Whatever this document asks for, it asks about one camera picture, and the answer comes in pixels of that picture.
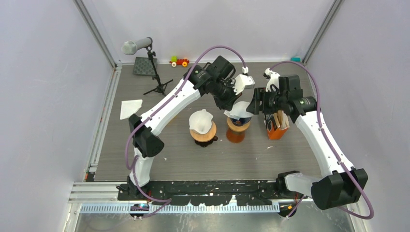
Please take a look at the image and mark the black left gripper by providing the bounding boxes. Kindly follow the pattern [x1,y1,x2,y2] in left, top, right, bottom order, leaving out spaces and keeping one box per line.
[211,79,242,111]

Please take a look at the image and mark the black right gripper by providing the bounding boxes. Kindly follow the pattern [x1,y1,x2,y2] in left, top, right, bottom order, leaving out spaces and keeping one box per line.
[247,87,287,115]

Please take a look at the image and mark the small wooden ring holder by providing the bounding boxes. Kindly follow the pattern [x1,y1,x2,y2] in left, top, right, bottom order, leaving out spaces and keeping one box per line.
[227,118,250,132]

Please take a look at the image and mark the orange coffee filter box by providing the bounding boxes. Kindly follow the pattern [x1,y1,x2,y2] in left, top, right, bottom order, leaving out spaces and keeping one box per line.
[264,110,290,140]

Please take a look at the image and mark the white paper coffee filter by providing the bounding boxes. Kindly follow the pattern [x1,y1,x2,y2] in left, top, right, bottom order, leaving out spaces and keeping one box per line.
[189,109,213,134]

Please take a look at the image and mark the amber glass carafe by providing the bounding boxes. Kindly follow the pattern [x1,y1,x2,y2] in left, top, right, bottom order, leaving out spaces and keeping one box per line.
[226,129,245,143]

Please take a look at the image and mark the large wooden ring holder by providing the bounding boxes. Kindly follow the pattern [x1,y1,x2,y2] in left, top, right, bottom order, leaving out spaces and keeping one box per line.
[190,121,217,143]

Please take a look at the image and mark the dark brown dripper cup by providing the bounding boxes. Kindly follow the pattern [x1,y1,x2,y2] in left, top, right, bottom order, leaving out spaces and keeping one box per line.
[195,136,218,147]

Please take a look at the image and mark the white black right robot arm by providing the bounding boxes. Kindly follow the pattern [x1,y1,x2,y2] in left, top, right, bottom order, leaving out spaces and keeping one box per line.
[247,75,368,210]

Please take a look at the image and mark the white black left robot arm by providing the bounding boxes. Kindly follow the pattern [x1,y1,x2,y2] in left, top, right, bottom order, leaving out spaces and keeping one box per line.
[126,56,240,200]

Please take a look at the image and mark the teal block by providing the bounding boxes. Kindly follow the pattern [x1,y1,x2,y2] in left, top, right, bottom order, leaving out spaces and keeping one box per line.
[290,57,301,62]

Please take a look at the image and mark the toy brick car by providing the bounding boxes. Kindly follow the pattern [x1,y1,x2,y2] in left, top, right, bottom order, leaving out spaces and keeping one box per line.
[169,56,190,67]

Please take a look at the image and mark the white paper sheet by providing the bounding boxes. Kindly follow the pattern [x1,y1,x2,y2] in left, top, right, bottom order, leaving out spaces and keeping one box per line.
[119,100,143,120]

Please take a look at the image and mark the grey microphone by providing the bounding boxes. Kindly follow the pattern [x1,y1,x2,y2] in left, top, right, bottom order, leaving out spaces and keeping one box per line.
[121,37,153,56]

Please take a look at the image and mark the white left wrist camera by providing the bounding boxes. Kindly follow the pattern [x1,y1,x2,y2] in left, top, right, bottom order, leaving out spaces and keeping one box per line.
[232,67,255,95]

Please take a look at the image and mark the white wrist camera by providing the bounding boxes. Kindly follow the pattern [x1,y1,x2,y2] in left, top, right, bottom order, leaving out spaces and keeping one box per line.
[264,68,280,92]
[232,67,255,95]

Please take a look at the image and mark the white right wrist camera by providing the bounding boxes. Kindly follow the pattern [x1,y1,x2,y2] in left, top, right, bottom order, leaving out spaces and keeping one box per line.
[264,68,280,92]

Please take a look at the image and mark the grey studded base plate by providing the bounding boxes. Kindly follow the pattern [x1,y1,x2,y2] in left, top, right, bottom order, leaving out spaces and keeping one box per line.
[132,57,155,76]

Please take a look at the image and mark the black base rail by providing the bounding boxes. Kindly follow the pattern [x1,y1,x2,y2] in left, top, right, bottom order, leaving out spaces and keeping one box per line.
[117,179,302,206]

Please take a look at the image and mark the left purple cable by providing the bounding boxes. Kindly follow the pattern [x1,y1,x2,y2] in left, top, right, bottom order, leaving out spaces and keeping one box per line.
[124,45,250,207]

